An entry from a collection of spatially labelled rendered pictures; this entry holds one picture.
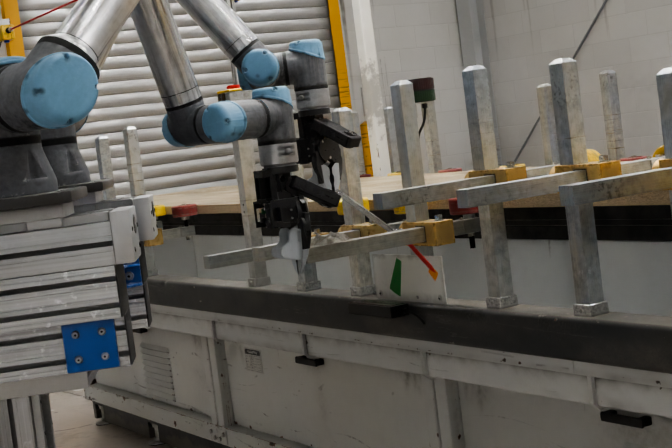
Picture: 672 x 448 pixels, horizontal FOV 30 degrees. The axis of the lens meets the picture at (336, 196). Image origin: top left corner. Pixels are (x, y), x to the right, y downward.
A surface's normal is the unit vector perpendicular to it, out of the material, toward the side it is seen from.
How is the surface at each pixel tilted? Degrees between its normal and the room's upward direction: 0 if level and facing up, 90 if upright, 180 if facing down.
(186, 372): 90
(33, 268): 90
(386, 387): 90
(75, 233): 90
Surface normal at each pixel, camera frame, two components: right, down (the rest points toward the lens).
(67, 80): 0.66, 0.05
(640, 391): -0.84, 0.14
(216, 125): -0.68, 0.12
